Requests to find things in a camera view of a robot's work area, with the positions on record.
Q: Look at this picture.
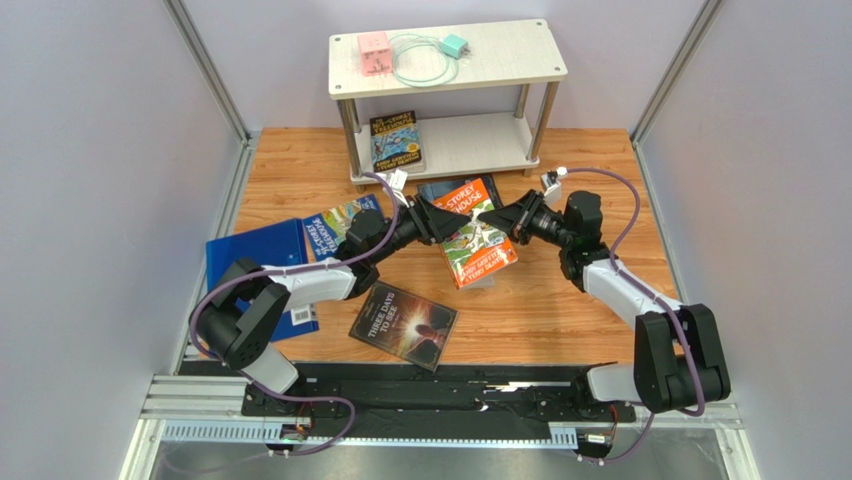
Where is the dark three days book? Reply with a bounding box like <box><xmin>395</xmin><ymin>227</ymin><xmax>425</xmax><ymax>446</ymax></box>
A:
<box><xmin>349</xmin><ymin>281</ymin><xmax>459</xmax><ymax>372</ymax></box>

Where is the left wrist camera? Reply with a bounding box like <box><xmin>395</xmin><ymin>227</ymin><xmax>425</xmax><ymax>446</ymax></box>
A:
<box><xmin>385</xmin><ymin>169</ymin><xmax>409</xmax><ymax>206</ymax></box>

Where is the white two-tier shelf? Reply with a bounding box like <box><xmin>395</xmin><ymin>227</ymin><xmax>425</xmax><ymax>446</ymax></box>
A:
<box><xmin>328</xmin><ymin>18</ymin><xmax>568</xmax><ymax>188</ymax></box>

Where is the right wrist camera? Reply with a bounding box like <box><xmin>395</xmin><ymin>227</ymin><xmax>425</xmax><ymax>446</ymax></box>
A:
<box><xmin>540</xmin><ymin>166</ymin><xmax>568</xmax><ymax>207</ymax></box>

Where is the blue 91-storey treehouse book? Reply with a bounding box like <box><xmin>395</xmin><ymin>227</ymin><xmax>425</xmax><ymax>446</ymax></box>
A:
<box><xmin>302</xmin><ymin>194</ymin><xmax>380</xmax><ymax>261</ymax></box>

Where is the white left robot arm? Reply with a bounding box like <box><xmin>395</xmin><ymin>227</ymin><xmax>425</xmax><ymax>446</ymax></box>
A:
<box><xmin>189</xmin><ymin>196</ymin><xmax>471</xmax><ymax>395</ymax></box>

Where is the dark nineteen eighty-four book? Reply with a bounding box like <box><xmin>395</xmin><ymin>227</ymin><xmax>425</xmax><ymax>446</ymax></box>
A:
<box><xmin>417</xmin><ymin>173</ymin><xmax>505</xmax><ymax>214</ymax></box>

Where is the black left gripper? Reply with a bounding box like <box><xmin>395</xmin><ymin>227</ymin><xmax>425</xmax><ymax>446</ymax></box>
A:
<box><xmin>369</xmin><ymin>194</ymin><xmax>471</xmax><ymax>266</ymax></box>

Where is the blue clip file folder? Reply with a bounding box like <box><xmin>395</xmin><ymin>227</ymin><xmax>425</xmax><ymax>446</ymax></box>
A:
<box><xmin>204</xmin><ymin>217</ymin><xmax>320</xmax><ymax>343</ymax></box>

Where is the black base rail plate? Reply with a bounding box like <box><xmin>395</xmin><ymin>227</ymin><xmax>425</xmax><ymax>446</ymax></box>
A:
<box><xmin>179</xmin><ymin>359</ymin><xmax>637</xmax><ymax>444</ymax></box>

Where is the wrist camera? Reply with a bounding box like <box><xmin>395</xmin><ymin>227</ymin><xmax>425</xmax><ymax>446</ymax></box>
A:
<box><xmin>540</xmin><ymin>166</ymin><xmax>568</xmax><ymax>207</ymax></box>
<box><xmin>385</xmin><ymin>169</ymin><xmax>409</xmax><ymax>206</ymax></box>

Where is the mint green charger plug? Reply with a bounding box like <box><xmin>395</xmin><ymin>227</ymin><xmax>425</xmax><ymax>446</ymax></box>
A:
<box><xmin>439</xmin><ymin>34</ymin><xmax>470</xmax><ymax>60</ymax></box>

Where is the light blue treehouse book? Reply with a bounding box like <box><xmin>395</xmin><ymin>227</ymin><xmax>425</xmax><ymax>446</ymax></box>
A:
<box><xmin>369</xmin><ymin>110</ymin><xmax>424</xmax><ymax>172</ymax></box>

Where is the orange treehouse book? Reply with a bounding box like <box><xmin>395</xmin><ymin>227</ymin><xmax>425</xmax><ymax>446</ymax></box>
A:
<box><xmin>418</xmin><ymin>175</ymin><xmax>518</xmax><ymax>290</ymax></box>

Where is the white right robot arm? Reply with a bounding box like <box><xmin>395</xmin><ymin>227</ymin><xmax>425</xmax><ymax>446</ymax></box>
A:
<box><xmin>477</xmin><ymin>190</ymin><xmax>731</xmax><ymax>413</ymax></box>

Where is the pink power cube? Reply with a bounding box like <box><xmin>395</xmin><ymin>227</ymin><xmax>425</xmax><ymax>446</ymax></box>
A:
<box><xmin>356</xmin><ymin>31</ymin><xmax>393</xmax><ymax>77</ymax></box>

